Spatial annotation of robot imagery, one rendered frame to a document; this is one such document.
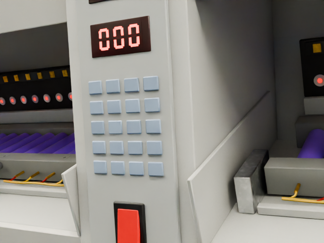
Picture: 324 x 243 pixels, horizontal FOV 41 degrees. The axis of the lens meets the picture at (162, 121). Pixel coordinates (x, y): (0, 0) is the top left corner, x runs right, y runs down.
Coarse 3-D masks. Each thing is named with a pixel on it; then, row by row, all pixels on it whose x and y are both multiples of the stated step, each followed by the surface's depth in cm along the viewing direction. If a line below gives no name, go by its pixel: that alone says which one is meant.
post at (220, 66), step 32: (192, 0) 27; (224, 0) 32; (256, 0) 39; (192, 32) 27; (224, 32) 32; (256, 32) 39; (192, 64) 27; (224, 64) 32; (256, 64) 38; (192, 96) 27; (224, 96) 31; (256, 96) 38; (192, 128) 27; (224, 128) 31; (192, 160) 27; (192, 224) 27
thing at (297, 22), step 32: (288, 0) 43; (320, 0) 41; (32, 32) 59; (64, 32) 57; (288, 32) 43; (320, 32) 42; (0, 64) 63; (32, 64) 60; (64, 64) 57; (288, 64) 43; (288, 96) 43; (288, 128) 44
